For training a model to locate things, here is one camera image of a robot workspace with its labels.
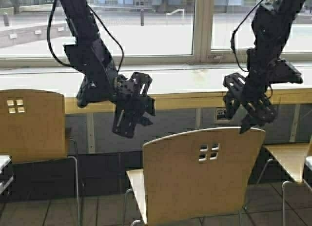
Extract wooden chair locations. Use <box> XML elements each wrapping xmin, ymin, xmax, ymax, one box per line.
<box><xmin>126</xmin><ymin>126</ymin><xmax>266</xmax><ymax>226</ymax></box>
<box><xmin>0</xmin><ymin>89</ymin><xmax>81</xmax><ymax>225</ymax></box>
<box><xmin>256</xmin><ymin>142</ymin><xmax>312</xmax><ymax>226</ymax></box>

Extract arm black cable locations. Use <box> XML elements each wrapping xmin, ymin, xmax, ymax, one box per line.
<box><xmin>46</xmin><ymin>0</ymin><xmax>125</xmax><ymax>73</ymax></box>
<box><xmin>230</xmin><ymin>0</ymin><xmax>278</xmax><ymax>73</ymax></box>

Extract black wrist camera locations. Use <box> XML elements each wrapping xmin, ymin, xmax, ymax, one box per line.
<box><xmin>274</xmin><ymin>59</ymin><xmax>303</xmax><ymax>84</ymax></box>
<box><xmin>76</xmin><ymin>76</ymin><xmax>98</xmax><ymax>108</ymax></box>

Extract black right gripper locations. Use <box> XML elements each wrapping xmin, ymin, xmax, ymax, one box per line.
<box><xmin>223</xmin><ymin>73</ymin><xmax>277</xmax><ymax>134</ymax></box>

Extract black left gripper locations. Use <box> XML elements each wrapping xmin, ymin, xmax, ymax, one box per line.
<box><xmin>112</xmin><ymin>72</ymin><xmax>156</xmax><ymax>138</ymax></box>

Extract right robot base rail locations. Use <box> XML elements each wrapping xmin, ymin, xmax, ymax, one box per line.
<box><xmin>303</xmin><ymin>156</ymin><xmax>312</xmax><ymax>185</ymax></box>

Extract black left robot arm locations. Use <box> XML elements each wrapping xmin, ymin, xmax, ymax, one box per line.
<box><xmin>59</xmin><ymin>0</ymin><xmax>156</xmax><ymax>138</ymax></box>

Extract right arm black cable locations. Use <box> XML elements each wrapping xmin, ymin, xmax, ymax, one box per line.
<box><xmin>230</xmin><ymin>0</ymin><xmax>278</xmax><ymax>73</ymax></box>

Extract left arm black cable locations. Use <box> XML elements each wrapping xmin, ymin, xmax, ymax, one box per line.
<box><xmin>46</xmin><ymin>0</ymin><xmax>125</xmax><ymax>73</ymax></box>

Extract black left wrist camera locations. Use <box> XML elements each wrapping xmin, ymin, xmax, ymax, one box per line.
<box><xmin>76</xmin><ymin>76</ymin><xmax>98</xmax><ymax>108</ymax></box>

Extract left robot base rail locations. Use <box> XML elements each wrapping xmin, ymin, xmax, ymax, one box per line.
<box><xmin>0</xmin><ymin>155</ymin><xmax>14</xmax><ymax>194</ymax></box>

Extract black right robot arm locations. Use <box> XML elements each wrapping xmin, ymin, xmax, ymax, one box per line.
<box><xmin>223</xmin><ymin>0</ymin><xmax>306</xmax><ymax>133</ymax></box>

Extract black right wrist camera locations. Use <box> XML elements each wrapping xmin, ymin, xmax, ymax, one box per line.
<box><xmin>274</xmin><ymin>59</ymin><xmax>303</xmax><ymax>84</ymax></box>

